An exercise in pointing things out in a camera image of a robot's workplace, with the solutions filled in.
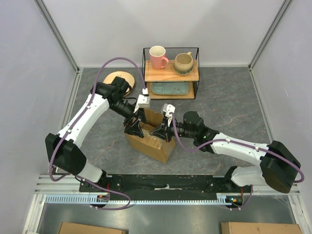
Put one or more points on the grey slotted cable duct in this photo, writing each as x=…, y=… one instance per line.
x=97, y=200

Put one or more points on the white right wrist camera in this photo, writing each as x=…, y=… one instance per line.
x=168, y=110

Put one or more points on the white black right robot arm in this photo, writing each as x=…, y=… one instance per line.
x=271, y=164

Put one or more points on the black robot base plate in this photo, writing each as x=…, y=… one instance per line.
x=171, y=186

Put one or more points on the cardboard box bottom right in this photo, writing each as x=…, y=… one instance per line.
x=259, y=228

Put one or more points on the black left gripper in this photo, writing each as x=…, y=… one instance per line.
x=140, y=115

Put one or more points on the beige plate with bird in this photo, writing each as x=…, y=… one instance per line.
x=125, y=75

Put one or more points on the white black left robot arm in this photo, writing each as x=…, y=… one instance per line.
x=63, y=149

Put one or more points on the beige stoneware mug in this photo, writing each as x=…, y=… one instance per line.
x=183, y=63

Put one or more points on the teal rectangular ceramic tray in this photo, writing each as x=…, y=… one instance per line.
x=170, y=88

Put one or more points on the black wire wooden shelf rack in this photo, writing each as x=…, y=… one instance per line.
x=168, y=73

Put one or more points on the aluminium frame rail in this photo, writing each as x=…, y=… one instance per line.
x=55, y=31

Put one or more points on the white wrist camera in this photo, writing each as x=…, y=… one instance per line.
x=143, y=101
x=168, y=110

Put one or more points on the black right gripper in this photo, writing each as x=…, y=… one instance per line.
x=164, y=132

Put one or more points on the cardboard box bottom left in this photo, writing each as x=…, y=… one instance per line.
x=73, y=228

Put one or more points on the pink ceramic mug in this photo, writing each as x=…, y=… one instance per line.
x=158, y=57

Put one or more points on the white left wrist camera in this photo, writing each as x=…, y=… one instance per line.
x=143, y=101

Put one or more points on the brown cardboard express box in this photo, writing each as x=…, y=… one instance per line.
x=152, y=146

